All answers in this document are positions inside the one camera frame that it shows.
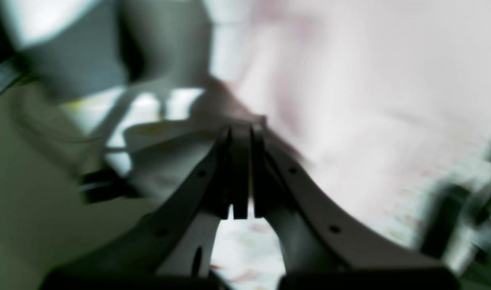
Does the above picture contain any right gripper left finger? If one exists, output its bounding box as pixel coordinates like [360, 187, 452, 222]
[40, 125, 250, 290]

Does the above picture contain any pink T-shirt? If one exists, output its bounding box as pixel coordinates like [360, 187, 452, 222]
[189, 0, 491, 242]

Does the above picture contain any terrazzo patterned table cover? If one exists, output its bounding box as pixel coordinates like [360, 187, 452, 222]
[60, 87, 491, 290]

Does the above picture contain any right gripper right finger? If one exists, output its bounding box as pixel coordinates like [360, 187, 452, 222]
[251, 124, 460, 290]

